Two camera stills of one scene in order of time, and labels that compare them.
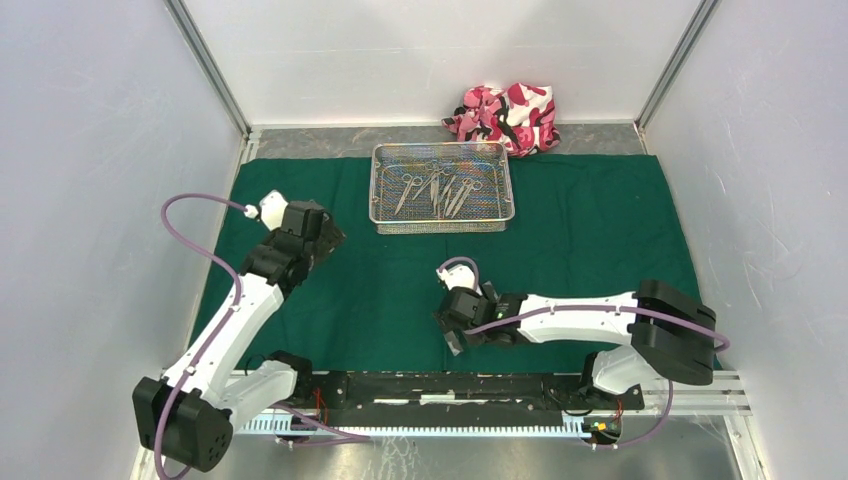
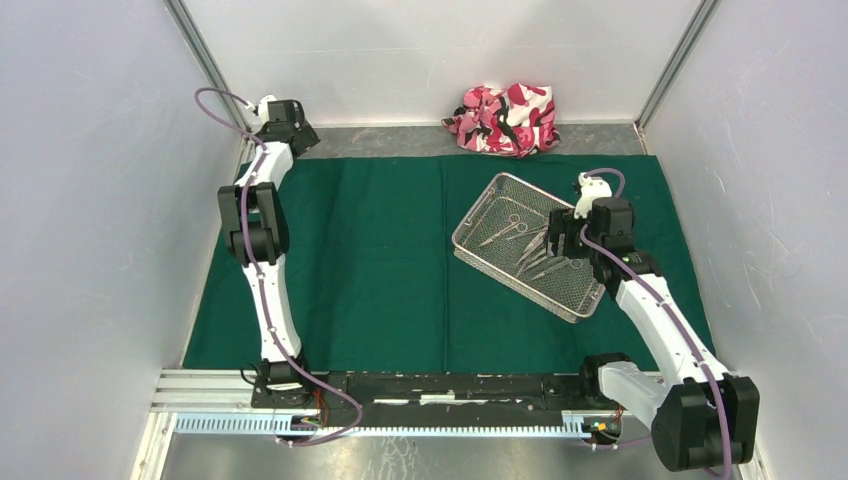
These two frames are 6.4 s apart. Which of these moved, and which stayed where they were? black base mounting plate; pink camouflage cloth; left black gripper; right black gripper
Moved: left black gripper; right black gripper
Stayed: black base mounting plate; pink camouflage cloth
